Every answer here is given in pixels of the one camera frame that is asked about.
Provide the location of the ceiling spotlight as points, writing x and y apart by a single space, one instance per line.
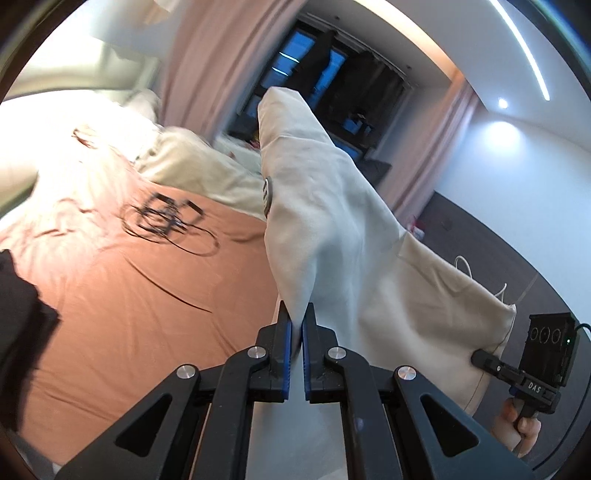
503 103

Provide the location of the dark window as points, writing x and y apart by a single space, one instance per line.
288 50

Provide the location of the beige sweatshirt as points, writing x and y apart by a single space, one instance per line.
332 207

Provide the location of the grey cushion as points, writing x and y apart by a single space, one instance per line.
376 171

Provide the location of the white pillow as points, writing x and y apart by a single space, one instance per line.
143 106

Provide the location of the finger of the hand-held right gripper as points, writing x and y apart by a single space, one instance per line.
487 359

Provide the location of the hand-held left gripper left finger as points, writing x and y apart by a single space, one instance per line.
288 364

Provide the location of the orange bed sheet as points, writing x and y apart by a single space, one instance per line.
138 323

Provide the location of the person's right hand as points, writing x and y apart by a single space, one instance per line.
508 429

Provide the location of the ceiling light strip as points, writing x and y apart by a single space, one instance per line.
521 44

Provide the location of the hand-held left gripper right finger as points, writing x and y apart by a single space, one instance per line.
306 369

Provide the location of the dark hanging garment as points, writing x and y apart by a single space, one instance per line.
321 60
369 92

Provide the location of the pink curtain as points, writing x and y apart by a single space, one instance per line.
207 69
438 138

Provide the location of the dark cloth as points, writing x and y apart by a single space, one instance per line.
23 314

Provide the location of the beige pillow on bed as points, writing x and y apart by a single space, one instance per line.
198 170

